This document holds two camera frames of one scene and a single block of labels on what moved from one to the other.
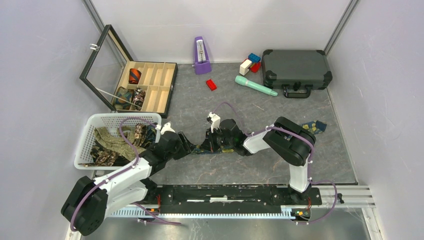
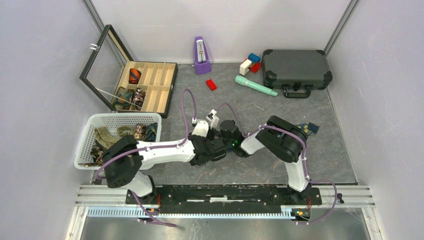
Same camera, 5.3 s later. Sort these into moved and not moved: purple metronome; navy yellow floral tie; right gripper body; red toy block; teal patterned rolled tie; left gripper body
Moved: left gripper body; navy yellow floral tie
Not moved: red toy block; teal patterned rolled tie; right gripper body; purple metronome
